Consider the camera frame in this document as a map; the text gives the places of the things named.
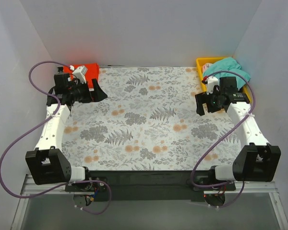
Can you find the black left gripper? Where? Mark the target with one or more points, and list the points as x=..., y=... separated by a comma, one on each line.
x=93, y=90

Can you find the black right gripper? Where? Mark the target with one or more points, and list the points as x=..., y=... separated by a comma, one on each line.
x=205, y=103

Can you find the teal t shirt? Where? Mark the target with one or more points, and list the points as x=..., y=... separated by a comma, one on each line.
x=228, y=64

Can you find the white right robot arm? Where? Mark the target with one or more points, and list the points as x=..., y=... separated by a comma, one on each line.
x=258, y=159

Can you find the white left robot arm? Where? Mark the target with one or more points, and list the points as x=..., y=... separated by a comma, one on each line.
x=46, y=162

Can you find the folded orange t shirt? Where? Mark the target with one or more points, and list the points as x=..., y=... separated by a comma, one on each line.
x=92, y=72

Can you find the white t shirt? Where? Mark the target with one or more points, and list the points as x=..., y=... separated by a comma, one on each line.
x=206, y=66

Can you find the yellow plastic bin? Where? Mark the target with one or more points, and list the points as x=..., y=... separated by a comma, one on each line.
x=201, y=61

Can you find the floral table cloth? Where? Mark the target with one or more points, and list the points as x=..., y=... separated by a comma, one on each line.
x=148, y=122

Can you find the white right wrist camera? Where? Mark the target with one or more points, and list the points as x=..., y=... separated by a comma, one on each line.
x=210, y=83

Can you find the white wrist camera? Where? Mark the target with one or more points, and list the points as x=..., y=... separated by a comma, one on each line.
x=79, y=72
x=210, y=83

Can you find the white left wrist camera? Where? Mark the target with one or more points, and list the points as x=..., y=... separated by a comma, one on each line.
x=79, y=72

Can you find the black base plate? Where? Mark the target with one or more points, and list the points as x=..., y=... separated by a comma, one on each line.
x=155, y=185

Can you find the aluminium rail frame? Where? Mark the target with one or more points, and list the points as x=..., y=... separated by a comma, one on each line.
x=29, y=187

